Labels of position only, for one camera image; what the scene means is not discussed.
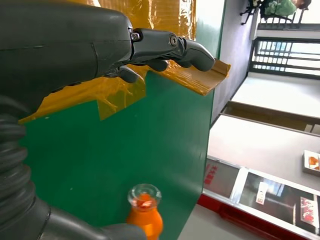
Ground white box with orange print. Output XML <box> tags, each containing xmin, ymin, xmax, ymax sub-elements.
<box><xmin>302</xmin><ymin>149</ymin><xmax>320</xmax><ymax>177</ymax></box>

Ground yellow taped cardboard box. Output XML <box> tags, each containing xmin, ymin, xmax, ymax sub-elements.
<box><xmin>18</xmin><ymin>0</ymin><xmax>232</xmax><ymax>126</ymax></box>

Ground black metal railing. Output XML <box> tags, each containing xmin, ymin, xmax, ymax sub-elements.
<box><xmin>248</xmin><ymin>35</ymin><xmax>320</xmax><ymax>81</ymax></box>

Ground person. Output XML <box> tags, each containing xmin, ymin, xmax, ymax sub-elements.
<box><xmin>260</xmin><ymin>0</ymin><xmax>313</xmax><ymax>18</ymax></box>

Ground black chair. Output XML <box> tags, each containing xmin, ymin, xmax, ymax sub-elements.
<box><xmin>239</xmin><ymin>0</ymin><xmax>262</xmax><ymax>27</ymax></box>

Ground orange bottle with clear cap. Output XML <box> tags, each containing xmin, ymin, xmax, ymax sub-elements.
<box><xmin>125</xmin><ymin>183</ymin><xmax>165</xmax><ymax>240</ymax></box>

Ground green table mat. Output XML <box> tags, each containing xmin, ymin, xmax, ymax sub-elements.
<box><xmin>20</xmin><ymin>0</ymin><xmax>227</xmax><ymax>240</ymax></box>

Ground red and white display stand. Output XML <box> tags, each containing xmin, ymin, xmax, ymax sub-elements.
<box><xmin>197</xmin><ymin>154</ymin><xmax>320</xmax><ymax>240</ymax></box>

